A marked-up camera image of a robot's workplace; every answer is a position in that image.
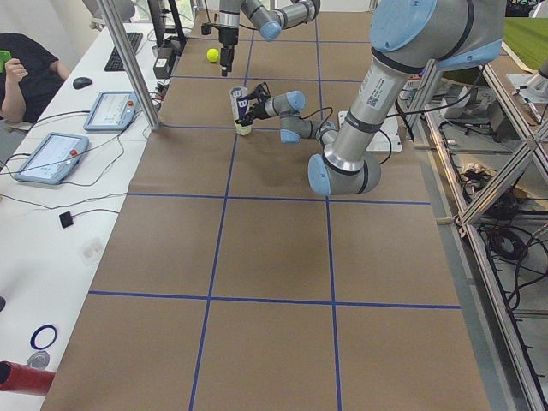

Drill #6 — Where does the teach pendant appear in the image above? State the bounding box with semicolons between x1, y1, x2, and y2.
83;91;139;132
14;132;89;185

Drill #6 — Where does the black computer mouse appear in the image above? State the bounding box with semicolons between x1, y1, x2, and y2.
72;76;93;90

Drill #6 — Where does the Wilson tennis ball can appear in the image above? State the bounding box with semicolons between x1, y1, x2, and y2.
229;86;249;125

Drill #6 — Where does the teach pendant far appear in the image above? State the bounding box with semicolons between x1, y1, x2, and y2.
83;91;139;132

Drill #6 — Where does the black box on table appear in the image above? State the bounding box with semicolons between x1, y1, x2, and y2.
153;47;176;80

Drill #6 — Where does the red cylinder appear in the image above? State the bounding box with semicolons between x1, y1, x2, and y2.
1;361;56;396

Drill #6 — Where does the seated person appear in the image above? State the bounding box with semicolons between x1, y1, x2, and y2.
1;33;72;123

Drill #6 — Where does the black monitor stand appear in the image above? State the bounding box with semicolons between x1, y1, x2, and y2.
146;0;187;51

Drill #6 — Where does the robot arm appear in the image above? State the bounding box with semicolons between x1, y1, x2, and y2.
236;1;506;196
210;0;321;77

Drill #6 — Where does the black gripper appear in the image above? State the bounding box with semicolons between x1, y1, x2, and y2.
218;27;238;77
239;83;270;128

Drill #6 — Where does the aluminium frame post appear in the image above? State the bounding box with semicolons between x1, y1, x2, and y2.
98;0;160;131

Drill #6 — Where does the small black square device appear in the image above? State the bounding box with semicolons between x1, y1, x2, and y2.
59;211;74;229

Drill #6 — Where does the teach pendant near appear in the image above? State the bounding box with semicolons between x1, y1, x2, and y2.
14;132;89;185

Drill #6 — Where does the black keyboard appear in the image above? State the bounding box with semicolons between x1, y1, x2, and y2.
104;31;144;73

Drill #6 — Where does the grey tape roll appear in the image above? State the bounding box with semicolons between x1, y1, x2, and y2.
27;350;51;370

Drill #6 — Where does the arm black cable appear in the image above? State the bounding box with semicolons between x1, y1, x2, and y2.
297;55;433;164

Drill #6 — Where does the blue tape roll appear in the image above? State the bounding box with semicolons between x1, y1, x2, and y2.
29;324;58;351

